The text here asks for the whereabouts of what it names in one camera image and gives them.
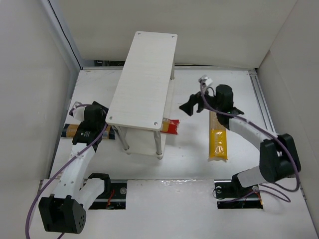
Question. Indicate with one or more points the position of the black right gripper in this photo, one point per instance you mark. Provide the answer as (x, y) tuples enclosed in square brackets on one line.
[(199, 101)]

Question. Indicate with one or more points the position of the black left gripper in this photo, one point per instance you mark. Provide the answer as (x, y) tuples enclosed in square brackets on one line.
[(100, 107)]

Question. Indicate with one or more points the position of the red spaghetti bag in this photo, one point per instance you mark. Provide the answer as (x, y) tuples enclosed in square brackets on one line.
[(170, 126)]

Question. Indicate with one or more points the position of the yellow spaghetti bag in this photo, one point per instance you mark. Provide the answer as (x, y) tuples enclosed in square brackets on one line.
[(217, 139)]

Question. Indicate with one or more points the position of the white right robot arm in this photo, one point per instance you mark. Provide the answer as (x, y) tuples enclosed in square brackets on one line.
[(278, 157)]

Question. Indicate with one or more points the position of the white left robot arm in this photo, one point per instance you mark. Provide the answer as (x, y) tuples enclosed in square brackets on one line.
[(65, 210)]

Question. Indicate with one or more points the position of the white two-tier shelf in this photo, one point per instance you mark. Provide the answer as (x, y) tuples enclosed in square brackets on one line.
[(143, 96)]

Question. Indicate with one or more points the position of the blue-ended spaghetti box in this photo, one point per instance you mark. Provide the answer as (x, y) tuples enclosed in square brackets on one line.
[(69, 131)]

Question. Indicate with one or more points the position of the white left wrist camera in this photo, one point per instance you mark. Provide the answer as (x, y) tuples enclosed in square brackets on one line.
[(77, 111)]

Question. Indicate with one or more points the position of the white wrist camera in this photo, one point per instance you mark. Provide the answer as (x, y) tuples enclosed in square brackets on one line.
[(205, 81), (77, 111)]

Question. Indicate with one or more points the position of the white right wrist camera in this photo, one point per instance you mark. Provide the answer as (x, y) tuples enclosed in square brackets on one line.
[(205, 81)]

